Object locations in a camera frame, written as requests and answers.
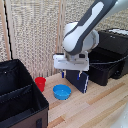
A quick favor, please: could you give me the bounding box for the black fabric storage box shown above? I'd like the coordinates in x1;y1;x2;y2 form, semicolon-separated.
0;58;51;128

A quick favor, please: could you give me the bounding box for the blue plastic bowl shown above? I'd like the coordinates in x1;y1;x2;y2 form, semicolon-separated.
52;84;72;101

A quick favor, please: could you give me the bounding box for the dark blue box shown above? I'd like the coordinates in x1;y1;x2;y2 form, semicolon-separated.
65;69;90;95

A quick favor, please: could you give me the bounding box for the red plastic cup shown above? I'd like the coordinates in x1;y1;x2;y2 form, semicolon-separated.
34;76;47;93

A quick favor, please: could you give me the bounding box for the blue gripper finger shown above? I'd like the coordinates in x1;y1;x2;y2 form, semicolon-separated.
76;70;82;82
60;69;66;80

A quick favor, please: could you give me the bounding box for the black case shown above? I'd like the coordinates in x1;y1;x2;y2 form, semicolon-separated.
96;28;128;80

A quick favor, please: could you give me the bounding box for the black air fryer drawer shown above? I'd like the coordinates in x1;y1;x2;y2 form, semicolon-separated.
87;49;128;87

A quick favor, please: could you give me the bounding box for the woven room divider screen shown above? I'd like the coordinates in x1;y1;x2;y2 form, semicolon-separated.
0;0;128;80

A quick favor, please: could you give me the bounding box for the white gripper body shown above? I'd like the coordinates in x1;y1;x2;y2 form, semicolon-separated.
52;52;91;73

